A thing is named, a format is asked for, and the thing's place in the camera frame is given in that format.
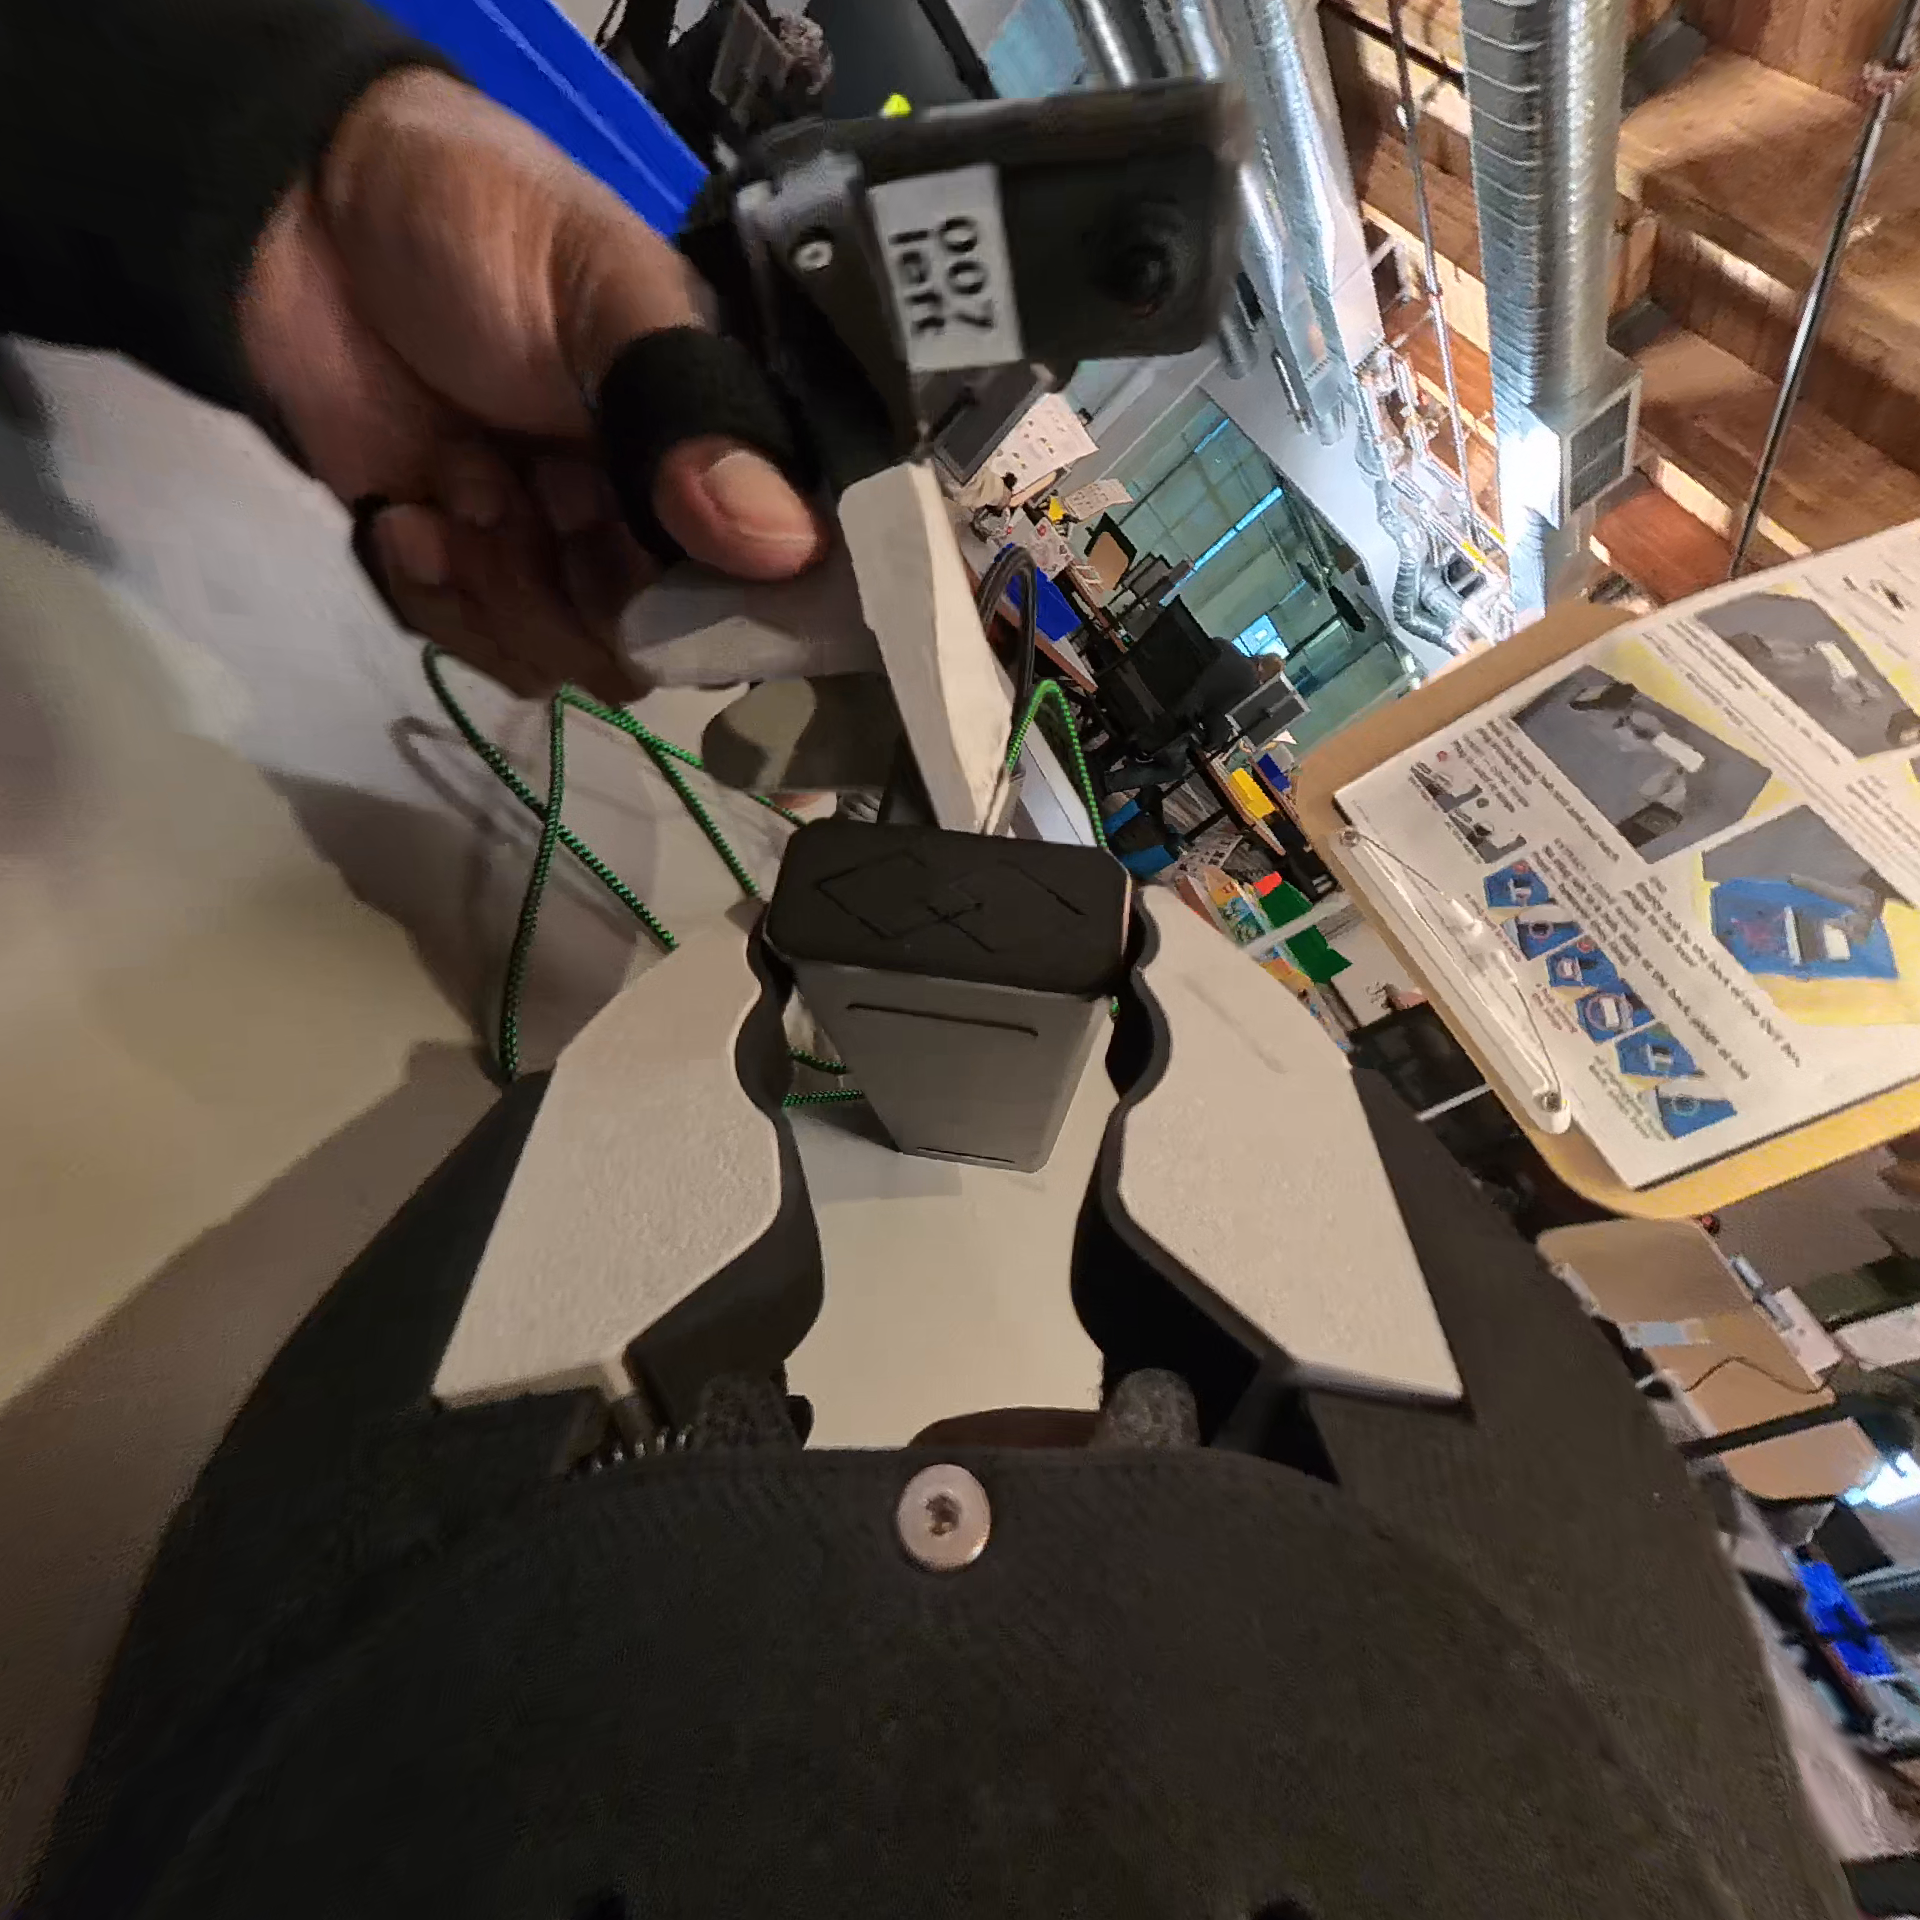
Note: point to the person's left hand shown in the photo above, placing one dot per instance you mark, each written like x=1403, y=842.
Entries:
x=466, y=343

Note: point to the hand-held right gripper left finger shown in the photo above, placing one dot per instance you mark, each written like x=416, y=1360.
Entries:
x=644, y=1170

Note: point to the green box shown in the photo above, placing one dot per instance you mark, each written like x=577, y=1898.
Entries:
x=1303, y=943

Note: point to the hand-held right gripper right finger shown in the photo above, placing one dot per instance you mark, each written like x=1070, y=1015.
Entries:
x=1275, y=1199

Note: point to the person's left forearm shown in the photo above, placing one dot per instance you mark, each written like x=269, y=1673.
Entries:
x=136, y=152

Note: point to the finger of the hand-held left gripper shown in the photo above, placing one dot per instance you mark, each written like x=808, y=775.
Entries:
x=937, y=644

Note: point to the light grey desk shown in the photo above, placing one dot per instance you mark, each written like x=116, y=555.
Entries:
x=225, y=973

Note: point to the brown clipboard with instruction sheet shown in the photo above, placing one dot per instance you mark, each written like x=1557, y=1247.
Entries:
x=1725, y=841

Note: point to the brown cardboard box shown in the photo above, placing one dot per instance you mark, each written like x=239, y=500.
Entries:
x=1680, y=1273

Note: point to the black and grey charger block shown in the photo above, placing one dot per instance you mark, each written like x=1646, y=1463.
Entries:
x=945, y=914

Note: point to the silver ventilation duct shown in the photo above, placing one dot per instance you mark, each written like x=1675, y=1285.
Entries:
x=1546, y=227

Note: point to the blue plastic bin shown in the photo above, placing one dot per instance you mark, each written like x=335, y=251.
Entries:
x=570, y=104

